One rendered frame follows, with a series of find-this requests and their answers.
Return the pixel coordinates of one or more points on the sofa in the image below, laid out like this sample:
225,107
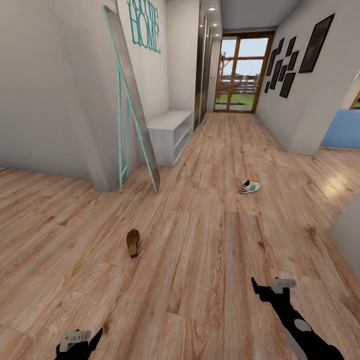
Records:
344,131

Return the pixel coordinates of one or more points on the sandal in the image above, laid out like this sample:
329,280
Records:
132,239

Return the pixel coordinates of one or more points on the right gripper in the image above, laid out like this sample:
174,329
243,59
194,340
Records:
266,294

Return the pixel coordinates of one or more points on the standing mirror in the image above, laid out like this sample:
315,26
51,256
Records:
124,71

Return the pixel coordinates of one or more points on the gym shoe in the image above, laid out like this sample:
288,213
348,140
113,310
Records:
249,187

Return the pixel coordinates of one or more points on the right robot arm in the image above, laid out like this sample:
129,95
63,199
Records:
298,334

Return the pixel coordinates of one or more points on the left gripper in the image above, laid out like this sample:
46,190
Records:
80,351

